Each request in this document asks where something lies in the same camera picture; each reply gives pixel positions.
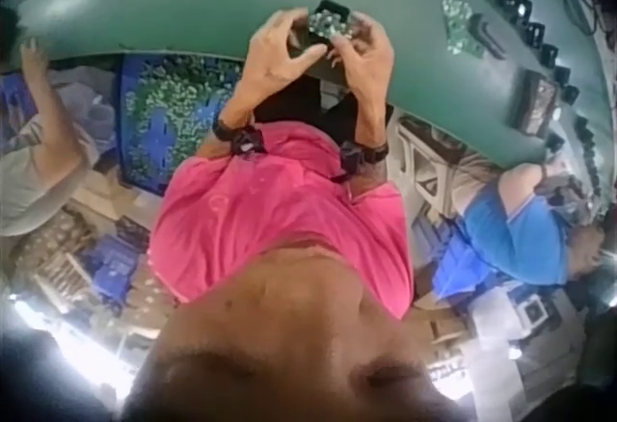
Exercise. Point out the row of black boxes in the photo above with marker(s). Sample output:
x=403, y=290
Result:
x=559, y=56

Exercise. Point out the green circuit board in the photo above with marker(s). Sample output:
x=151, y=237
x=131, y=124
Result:
x=328, y=24

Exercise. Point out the blue crate of circuit boards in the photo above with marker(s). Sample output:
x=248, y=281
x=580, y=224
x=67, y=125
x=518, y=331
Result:
x=178, y=113

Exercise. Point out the white plastic stool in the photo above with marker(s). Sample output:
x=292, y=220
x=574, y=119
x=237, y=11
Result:
x=426, y=159

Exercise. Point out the white carton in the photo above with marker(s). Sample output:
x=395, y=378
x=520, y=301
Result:
x=511, y=318

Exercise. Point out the open black box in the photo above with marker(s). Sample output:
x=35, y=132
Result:
x=542, y=101

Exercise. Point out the person's right hand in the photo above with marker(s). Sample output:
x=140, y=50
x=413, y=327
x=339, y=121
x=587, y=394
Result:
x=373, y=68

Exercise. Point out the person's legs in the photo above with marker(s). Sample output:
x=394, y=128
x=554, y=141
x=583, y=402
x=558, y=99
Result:
x=294, y=99

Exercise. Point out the black wrist band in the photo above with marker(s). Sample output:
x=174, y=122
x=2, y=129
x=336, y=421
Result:
x=361, y=154
x=238, y=135

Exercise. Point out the person's left hand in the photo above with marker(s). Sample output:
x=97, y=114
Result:
x=267, y=58

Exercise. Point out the stack of blue crates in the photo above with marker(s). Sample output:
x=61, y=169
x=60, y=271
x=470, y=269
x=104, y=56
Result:
x=113, y=263

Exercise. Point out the pile of green circuit boards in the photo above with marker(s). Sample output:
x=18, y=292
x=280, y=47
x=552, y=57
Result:
x=460, y=27

